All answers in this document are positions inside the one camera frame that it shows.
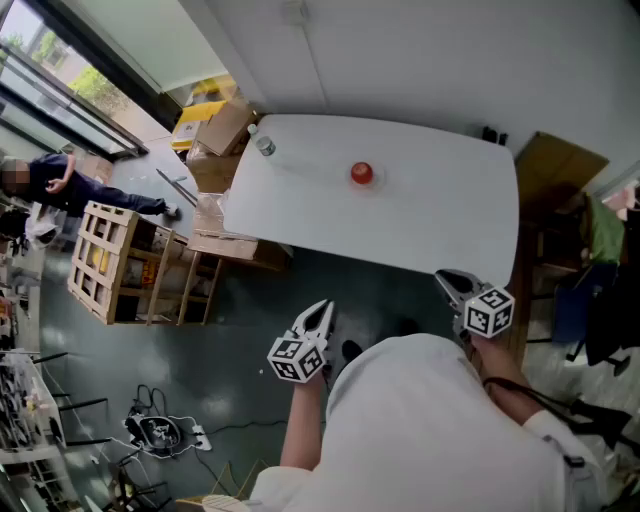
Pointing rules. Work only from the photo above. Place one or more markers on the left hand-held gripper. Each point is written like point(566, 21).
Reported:
point(295, 357)

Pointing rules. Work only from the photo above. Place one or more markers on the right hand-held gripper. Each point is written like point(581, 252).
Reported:
point(487, 312)

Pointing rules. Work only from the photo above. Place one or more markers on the red round object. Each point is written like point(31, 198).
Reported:
point(361, 172)

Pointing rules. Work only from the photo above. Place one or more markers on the person's left forearm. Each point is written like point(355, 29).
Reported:
point(302, 420)

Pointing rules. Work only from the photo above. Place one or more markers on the person's right forearm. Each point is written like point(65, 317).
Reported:
point(500, 370)

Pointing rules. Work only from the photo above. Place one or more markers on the person's black shoe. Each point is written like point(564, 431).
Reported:
point(351, 349)
point(409, 327)

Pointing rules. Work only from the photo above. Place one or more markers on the blue chair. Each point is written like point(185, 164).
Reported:
point(575, 300)

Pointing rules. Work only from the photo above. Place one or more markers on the wrapped cardboard package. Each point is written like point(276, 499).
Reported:
point(225, 235)

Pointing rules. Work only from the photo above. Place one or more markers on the person's white shirt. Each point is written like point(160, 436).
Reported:
point(425, 435)

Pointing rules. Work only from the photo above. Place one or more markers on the green cloth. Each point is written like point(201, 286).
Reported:
point(605, 230)

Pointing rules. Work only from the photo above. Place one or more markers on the black power adapters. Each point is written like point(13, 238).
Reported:
point(495, 135)

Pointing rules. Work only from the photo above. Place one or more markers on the flat brown cardboard box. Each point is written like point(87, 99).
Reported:
point(560, 165)

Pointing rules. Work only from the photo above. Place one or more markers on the black office chair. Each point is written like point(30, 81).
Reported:
point(615, 325)

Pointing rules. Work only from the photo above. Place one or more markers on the white power strip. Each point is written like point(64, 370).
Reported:
point(201, 437)

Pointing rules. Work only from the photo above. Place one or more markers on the clear water bottle green label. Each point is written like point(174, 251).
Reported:
point(264, 144)

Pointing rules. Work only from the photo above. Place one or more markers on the grey metal bar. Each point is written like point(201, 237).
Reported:
point(177, 189)

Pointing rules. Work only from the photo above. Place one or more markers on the wooden slat crate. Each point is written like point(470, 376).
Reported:
point(107, 260)

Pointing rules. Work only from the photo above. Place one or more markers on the yellow plastic box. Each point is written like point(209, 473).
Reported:
point(195, 122)

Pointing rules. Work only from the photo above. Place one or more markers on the white plastic bag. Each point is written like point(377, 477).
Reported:
point(42, 227)

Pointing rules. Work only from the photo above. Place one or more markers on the white cluttered shelf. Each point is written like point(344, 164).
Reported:
point(25, 405)

